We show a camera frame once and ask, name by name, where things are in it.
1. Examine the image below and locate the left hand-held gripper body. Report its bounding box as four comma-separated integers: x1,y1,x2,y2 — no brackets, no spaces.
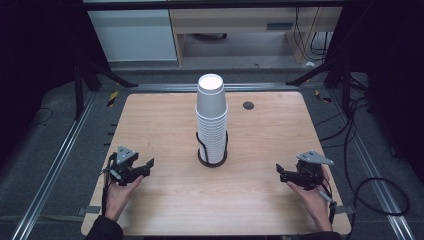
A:
107,145,142,187

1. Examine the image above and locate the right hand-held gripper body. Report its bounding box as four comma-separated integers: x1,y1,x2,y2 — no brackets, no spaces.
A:
294,150,335,192

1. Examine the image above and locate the stack of white paper cups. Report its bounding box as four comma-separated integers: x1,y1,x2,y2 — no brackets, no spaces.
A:
194,73,229,165

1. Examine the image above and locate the person's right hand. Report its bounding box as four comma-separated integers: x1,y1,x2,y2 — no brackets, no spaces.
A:
286,165,334,233

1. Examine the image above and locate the person's left hand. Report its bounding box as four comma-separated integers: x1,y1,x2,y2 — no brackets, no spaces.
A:
104,173,145,223

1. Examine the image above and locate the yellow black tape strip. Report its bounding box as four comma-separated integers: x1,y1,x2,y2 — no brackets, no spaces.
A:
106,90,120,108
314,89,333,104

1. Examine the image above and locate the black metal stand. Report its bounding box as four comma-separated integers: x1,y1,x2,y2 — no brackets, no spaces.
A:
285,58,369,116
72,56,139,121

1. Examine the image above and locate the white cabinet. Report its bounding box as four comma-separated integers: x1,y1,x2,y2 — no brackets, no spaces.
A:
87,9,178,63

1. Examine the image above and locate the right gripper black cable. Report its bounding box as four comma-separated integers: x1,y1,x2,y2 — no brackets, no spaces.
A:
316,173,338,225

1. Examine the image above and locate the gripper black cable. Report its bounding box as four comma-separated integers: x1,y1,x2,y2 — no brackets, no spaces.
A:
316,173,338,225
99,153,118,218

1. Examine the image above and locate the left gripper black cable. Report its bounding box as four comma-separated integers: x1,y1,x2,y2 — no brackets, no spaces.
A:
99,153,118,218

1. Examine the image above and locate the grey table bracket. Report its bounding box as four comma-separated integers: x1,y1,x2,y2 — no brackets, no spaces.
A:
77,205,102,217
334,205,356,215

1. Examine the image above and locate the aluminium floor rail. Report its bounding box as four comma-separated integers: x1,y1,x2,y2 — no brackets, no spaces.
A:
10,91,98,240
328,89,417,240

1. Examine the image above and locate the black looped floor cable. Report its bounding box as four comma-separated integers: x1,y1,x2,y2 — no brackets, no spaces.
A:
346,96,411,240

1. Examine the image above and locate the bundle of hanging black cables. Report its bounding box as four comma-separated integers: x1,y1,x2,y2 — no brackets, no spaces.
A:
293,7,334,63

